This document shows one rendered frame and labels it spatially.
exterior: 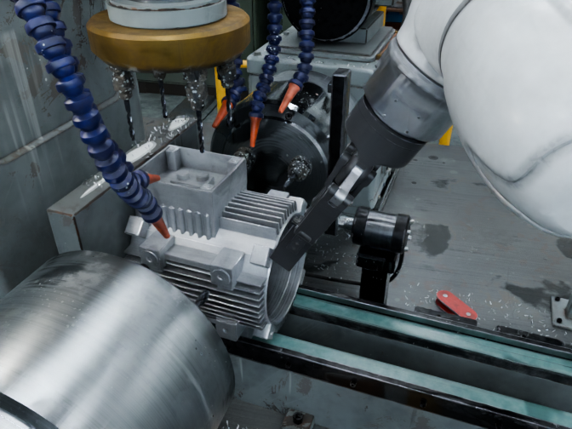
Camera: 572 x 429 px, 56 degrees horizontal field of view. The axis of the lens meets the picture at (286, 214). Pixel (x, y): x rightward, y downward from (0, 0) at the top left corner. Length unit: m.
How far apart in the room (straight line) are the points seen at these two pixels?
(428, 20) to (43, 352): 0.38
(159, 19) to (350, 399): 0.52
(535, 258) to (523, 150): 0.94
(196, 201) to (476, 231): 0.75
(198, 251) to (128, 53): 0.26
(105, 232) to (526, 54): 0.53
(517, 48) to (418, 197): 1.05
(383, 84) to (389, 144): 0.05
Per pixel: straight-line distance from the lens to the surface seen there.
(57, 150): 0.80
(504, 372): 0.82
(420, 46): 0.45
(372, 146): 0.50
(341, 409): 0.79
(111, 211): 0.70
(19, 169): 0.75
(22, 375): 0.45
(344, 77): 0.72
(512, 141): 0.29
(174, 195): 0.68
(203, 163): 0.76
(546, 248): 1.26
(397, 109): 0.48
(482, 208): 1.34
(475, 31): 0.36
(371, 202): 1.15
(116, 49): 0.59
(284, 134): 0.88
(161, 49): 0.57
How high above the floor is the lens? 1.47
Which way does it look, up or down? 33 degrees down
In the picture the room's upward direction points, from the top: straight up
